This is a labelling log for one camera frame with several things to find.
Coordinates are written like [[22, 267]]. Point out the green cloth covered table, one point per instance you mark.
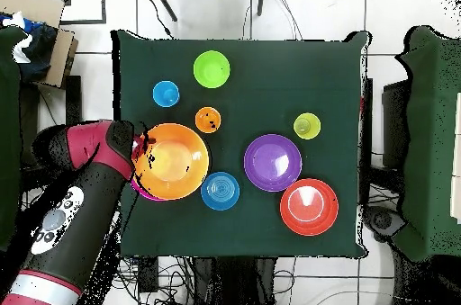
[[9, 103], [432, 139]]

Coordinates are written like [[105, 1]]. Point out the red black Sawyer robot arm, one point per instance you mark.
[[83, 193]]

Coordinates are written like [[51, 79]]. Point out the brown cardboard box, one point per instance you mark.
[[36, 6]]

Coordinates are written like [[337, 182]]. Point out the large pink plastic bowl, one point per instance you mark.
[[144, 193]]

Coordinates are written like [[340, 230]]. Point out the black wooden stool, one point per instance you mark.
[[74, 103]]

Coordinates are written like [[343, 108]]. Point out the small blue plastic bowl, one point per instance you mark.
[[220, 191]]

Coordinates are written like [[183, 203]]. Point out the blue and white clothes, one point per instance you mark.
[[36, 53]]

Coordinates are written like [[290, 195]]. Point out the dark green table cloth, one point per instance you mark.
[[324, 85]]

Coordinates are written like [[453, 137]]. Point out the small green plastic bowl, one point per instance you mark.
[[211, 69]]

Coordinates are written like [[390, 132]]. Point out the black metal frame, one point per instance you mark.
[[103, 2]]

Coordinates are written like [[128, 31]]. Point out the purple plastic bowl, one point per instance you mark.
[[273, 163]]

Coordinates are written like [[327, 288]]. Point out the pale yellow-green plastic cup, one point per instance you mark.
[[307, 125]]

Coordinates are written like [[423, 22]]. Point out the black power strip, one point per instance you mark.
[[148, 276]]

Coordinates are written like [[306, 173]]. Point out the orange plastic cup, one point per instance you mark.
[[208, 120]]

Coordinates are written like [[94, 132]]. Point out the blue plastic cup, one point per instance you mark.
[[166, 93]]

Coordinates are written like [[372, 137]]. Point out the red plastic bowl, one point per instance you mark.
[[309, 207]]

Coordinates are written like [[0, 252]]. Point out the large orange plastic bowl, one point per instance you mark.
[[173, 161]]

